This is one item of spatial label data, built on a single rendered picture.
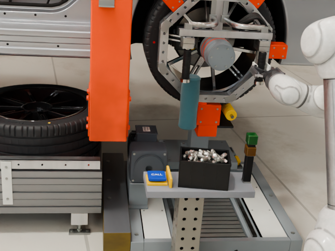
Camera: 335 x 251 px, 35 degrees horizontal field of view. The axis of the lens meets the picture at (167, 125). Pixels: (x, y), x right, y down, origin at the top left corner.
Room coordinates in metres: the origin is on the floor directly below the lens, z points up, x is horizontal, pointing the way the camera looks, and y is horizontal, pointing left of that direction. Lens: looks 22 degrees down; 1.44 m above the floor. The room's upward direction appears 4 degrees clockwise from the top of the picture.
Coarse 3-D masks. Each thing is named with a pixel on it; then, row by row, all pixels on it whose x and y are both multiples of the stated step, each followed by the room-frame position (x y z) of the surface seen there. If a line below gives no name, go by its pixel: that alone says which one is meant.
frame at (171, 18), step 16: (192, 0) 2.54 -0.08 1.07; (240, 0) 2.52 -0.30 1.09; (176, 16) 2.48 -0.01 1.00; (160, 32) 2.48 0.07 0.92; (160, 48) 2.47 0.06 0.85; (160, 64) 2.47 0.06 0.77; (176, 80) 2.49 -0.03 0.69; (240, 80) 2.59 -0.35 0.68; (208, 96) 2.51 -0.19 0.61; (224, 96) 2.52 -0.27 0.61
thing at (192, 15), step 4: (196, 8) 2.76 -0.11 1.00; (200, 8) 2.76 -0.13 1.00; (208, 8) 2.77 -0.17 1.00; (188, 12) 2.75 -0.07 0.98; (192, 12) 2.76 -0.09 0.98; (196, 12) 2.76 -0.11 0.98; (200, 12) 2.76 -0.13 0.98; (208, 12) 2.77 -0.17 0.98; (188, 16) 2.75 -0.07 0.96; (192, 16) 2.76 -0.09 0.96; (196, 16) 2.76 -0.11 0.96; (200, 16) 2.76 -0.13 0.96; (204, 16) 2.77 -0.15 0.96; (208, 16) 2.77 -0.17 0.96; (180, 20) 2.75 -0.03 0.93; (184, 20) 2.75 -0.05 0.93; (192, 20) 2.76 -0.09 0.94; (196, 20) 2.76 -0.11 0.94; (200, 20) 2.76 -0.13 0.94; (204, 20) 2.77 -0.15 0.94; (180, 24) 2.75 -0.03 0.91; (200, 28) 2.72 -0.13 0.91; (224, 28) 2.78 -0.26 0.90; (228, 28) 2.78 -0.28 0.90; (228, 40) 2.79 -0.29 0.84; (232, 40) 2.79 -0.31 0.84; (232, 44) 2.79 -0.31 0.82; (180, 52) 2.75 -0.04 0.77; (192, 56) 2.76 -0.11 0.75; (196, 56) 2.76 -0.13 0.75; (192, 60) 2.76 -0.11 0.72; (192, 64) 2.76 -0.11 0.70; (204, 64) 2.77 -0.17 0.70
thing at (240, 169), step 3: (231, 147) 2.91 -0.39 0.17; (231, 150) 2.84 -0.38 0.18; (234, 153) 2.83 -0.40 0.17; (237, 156) 2.77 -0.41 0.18; (237, 159) 2.73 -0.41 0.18; (237, 165) 2.65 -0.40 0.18; (240, 165) 2.65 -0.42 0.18; (237, 168) 2.63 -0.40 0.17; (240, 168) 2.64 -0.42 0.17; (171, 171) 2.56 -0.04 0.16; (174, 171) 2.56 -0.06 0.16; (177, 171) 2.57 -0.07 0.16; (231, 171) 2.61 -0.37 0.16; (234, 171) 2.61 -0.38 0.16; (237, 171) 2.61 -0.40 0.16; (240, 171) 2.62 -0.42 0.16
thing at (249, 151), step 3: (246, 144) 1.94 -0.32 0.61; (246, 147) 1.93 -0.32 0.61; (249, 147) 1.92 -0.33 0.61; (252, 147) 1.92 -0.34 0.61; (255, 147) 1.92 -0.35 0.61; (246, 150) 1.92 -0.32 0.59; (249, 150) 1.92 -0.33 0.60; (252, 150) 1.92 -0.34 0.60; (255, 150) 1.92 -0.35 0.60; (246, 153) 1.92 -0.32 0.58; (249, 153) 1.92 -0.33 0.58; (252, 153) 1.92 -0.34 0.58; (255, 153) 1.92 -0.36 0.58
